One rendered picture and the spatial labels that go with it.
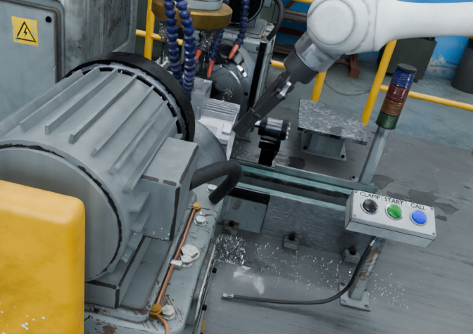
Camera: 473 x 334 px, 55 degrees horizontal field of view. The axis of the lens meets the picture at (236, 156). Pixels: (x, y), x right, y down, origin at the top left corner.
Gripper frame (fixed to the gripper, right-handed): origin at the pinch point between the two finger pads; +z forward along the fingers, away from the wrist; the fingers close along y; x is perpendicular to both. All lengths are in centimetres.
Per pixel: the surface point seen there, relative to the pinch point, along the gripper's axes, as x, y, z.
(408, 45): 160, -445, -14
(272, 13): 9, -307, 37
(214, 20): -20.5, 0.5, -13.6
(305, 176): 24.9, -12.4, 6.3
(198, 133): -9.1, 19.8, -0.4
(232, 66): -8.9, -27.1, 0.9
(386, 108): 34, -34, -18
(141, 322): -6, 66, -3
